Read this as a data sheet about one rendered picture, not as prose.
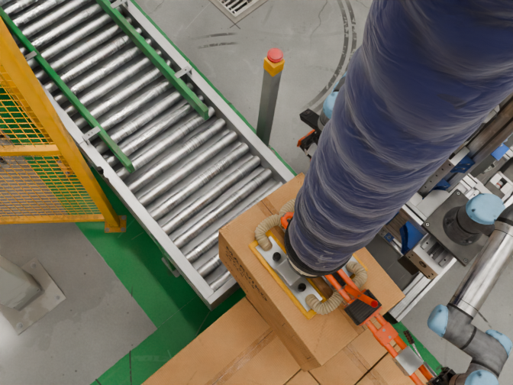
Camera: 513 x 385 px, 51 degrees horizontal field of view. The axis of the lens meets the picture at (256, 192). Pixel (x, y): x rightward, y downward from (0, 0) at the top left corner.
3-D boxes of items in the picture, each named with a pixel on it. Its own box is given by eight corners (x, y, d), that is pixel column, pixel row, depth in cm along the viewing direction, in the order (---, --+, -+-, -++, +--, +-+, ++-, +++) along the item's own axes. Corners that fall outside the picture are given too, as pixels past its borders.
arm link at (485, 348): (482, 318, 143) (466, 354, 139) (521, 343, 141) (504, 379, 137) (470, 322, 150) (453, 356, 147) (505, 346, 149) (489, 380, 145)
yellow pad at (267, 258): (247, 246, 194) (248, 242, 190) (269, 230, 197) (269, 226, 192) (308, 321, 186) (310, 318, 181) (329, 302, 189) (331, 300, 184)
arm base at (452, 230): (459, 200, 210) (469, 191, 200) (488, 227, 206) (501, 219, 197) (434, 224, 205) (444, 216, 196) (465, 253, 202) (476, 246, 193)
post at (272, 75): (252, 154, 326) (263, 58, 232) (260, 148, 328) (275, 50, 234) (259, 163, 324) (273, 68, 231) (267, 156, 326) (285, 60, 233)
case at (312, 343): (217, 257, 233) (217, 229, 196) (289, 206, 244) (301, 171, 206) (304, 372, 218) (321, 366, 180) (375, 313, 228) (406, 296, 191)
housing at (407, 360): (390, 359, 173) (394, 358, 169) (404, 345, 175) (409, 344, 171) (404, 376, 172) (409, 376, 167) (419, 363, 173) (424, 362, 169)
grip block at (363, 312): (341, 308, 178) (345, 305, 173) (362, 289, 181) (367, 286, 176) (358, 328, 176) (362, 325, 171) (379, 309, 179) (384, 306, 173)
